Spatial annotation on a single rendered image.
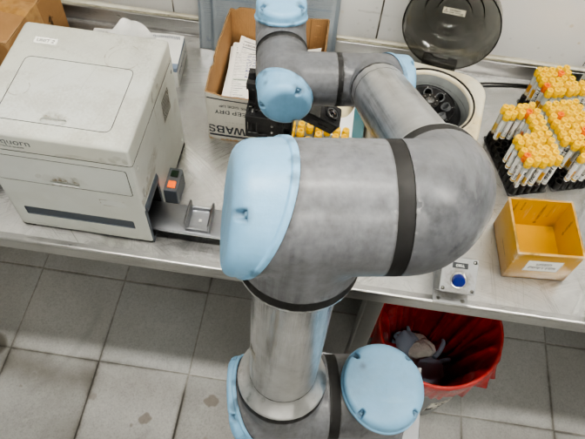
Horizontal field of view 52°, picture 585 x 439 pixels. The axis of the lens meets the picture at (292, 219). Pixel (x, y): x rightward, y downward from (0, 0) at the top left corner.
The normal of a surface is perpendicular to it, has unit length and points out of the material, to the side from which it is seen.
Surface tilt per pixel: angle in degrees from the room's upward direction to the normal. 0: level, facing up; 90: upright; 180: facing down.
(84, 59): 0
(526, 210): 90
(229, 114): 86
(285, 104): 90
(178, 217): 0
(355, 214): 40
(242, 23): 89
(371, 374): 9
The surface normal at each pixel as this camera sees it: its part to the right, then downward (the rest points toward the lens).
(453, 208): 0.37, 0.03
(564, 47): -0.14, 0.83
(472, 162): 0.56, -0.51
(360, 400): 0.21, -0.49
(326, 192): 0.08, -0.17
